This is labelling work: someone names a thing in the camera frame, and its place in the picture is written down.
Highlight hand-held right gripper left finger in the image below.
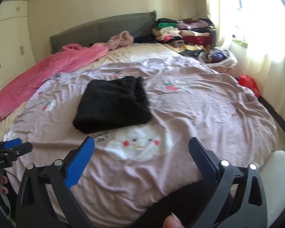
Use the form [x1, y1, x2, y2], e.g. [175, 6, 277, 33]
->
[15, 136, 100, 228]

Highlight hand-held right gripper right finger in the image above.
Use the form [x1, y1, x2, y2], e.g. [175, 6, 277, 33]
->
[188, 136, 269, 228]

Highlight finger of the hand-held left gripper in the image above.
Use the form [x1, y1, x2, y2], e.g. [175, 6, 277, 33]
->
[2, 138, 23, 150]
[14, 142, 34, 157]

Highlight black sweater with orange cuffs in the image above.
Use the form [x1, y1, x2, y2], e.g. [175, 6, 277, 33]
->
[73, 76, 153, 134]

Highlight pile of folded clothes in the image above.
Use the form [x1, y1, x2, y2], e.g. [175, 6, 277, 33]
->
[134, 18, 215, 57]

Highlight person's left hand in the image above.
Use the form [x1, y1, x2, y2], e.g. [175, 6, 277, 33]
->
[0, 174, 12, 195]

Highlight person's right hand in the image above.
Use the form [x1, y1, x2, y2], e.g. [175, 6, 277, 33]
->
[162, 213, 184, 228]

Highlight person's black pants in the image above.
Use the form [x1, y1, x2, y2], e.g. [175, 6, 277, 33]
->
[138, 180, 219, 228]

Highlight lilac printed quilt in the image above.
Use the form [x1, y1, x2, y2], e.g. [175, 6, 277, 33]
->
[3, 62, 278, 219]

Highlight pink blanket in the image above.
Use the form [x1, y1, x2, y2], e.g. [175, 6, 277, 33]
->
[0, 43, 110, 125]

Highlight white round stool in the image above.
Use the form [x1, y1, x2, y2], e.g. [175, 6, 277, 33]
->
[260, 150, 285, 228]

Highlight red bag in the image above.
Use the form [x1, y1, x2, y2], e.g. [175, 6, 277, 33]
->
[239, 74, 260, 98]

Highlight cream wardrobe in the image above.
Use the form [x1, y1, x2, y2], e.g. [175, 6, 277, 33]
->
[0, 0, 36, 93]

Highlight white plastic bag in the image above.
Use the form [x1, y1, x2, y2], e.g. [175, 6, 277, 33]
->
[198, 49, 238, 67]

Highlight white curtain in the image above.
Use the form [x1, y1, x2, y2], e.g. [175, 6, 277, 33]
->
[203, 0, 285, 148]

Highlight green packet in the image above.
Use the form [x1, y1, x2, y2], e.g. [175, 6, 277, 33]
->
[231, 38, 249, 48]

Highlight cream bed sheet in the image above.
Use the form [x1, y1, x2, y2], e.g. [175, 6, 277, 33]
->
[0, 43, 183, 145]

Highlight pink fuzzy garment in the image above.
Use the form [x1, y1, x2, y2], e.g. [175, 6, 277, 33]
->
[107, 31, 135, 50]

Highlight grey padded headboard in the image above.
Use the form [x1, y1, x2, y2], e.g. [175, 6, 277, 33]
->
[49, 11, 157, 55]

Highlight dark bed frame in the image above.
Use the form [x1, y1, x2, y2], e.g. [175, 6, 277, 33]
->
[259, 95, 285, 149]

